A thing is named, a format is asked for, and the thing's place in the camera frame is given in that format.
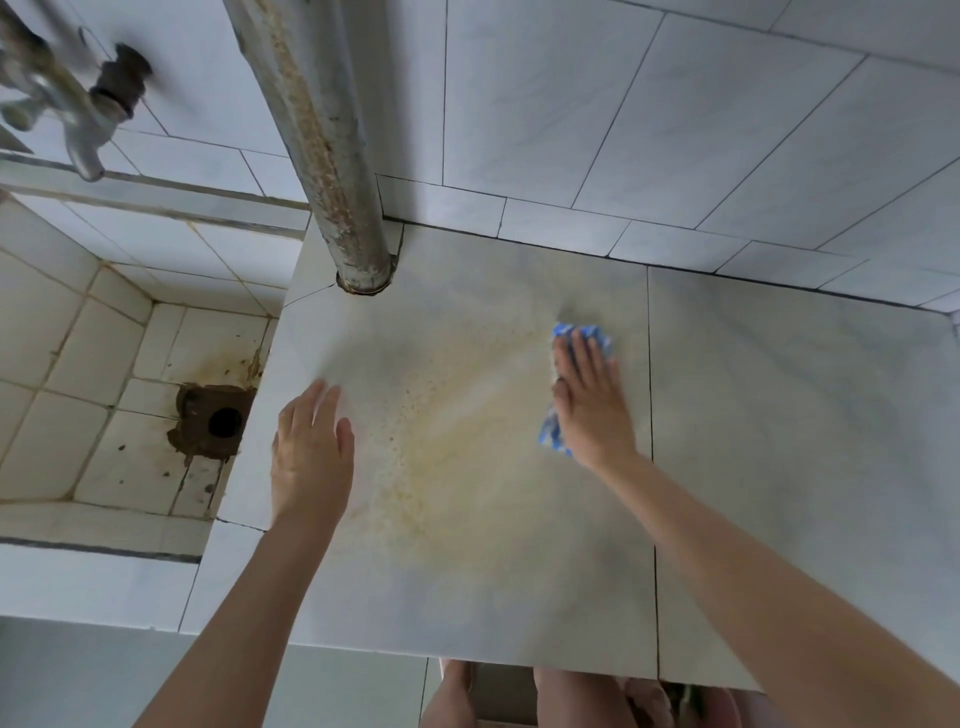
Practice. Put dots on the person's right hand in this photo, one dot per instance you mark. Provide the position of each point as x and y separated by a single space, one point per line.
592 409

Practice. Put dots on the person's left hand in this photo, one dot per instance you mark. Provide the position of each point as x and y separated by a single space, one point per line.
311 465

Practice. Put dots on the blue white wavy cloth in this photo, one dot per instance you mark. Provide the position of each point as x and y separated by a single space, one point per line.
551 435

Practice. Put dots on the person's right forearm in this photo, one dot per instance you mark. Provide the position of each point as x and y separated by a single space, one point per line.
787 600

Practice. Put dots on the person's left forearm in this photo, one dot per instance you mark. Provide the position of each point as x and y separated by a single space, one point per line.
240 630

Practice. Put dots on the person's left leg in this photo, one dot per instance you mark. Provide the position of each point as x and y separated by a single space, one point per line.
450 697

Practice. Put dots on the person's leg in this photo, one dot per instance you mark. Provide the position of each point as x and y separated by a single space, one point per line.
450 697
577 701

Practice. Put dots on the person's right leg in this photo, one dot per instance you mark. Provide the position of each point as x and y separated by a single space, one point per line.
577 701

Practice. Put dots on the white tiled sink basin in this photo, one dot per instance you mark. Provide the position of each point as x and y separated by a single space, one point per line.
97 352

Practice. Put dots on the pink trash bin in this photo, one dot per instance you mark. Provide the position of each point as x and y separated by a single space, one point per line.
712 709

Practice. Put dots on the rusty grey metal pipe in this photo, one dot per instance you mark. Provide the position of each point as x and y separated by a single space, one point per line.
322 135

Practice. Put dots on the grey metal tap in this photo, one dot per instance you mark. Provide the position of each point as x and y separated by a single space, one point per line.
82 150

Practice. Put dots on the black tap knob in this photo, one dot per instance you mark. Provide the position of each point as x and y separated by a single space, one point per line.
124 79

